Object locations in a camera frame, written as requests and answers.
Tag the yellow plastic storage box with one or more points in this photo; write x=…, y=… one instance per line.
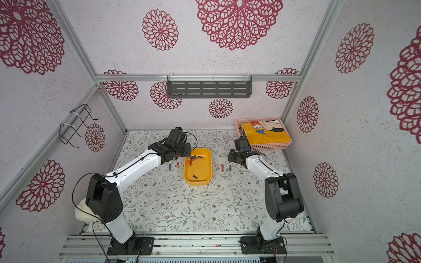
x=202, y=168

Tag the pink plastic basket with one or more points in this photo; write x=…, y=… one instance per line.
x=262, y=147

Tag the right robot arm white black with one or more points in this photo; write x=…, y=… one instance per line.
x=283, y=200

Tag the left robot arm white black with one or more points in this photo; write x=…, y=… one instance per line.
x=104, y=194

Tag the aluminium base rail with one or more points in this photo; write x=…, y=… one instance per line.
x=185, y=246

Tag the grey wall shelf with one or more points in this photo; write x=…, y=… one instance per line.
x=210, y=87

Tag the yellow cartoon folded shirt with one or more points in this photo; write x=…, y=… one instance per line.
x=265, y=132

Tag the white plush toy dog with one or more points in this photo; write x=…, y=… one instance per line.
x=84, y=213

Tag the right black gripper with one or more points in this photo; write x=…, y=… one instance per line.
x=235, y=155

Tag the black wire wall rack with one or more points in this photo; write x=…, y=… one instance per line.
x=67, y=131

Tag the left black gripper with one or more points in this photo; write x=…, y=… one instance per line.
x=187, y=149

